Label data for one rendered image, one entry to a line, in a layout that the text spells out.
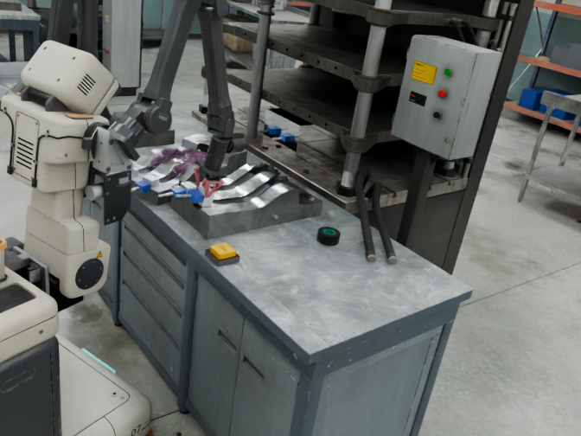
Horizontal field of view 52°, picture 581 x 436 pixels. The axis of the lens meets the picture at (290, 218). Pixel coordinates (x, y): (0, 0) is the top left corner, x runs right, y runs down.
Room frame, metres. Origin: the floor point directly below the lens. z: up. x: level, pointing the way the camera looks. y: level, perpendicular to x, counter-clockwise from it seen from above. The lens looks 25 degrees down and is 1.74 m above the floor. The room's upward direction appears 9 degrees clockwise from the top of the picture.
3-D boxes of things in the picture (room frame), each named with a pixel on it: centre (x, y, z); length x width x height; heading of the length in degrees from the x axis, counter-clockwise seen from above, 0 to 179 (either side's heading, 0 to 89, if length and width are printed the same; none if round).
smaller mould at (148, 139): (2.58, 0.71, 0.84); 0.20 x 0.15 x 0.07; 132
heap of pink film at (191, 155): (2.19, 0.46, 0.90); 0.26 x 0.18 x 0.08; 149
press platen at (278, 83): (3.01, -0.12, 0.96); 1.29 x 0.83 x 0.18; 42
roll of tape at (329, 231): (1.85, -0.14, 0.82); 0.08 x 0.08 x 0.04
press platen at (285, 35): (3.01, -0.12, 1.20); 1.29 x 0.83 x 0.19; 42
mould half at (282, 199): (1.99, 0.16, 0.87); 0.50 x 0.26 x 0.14; 132
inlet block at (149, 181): (1.93, 0.55, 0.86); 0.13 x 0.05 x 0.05; 149
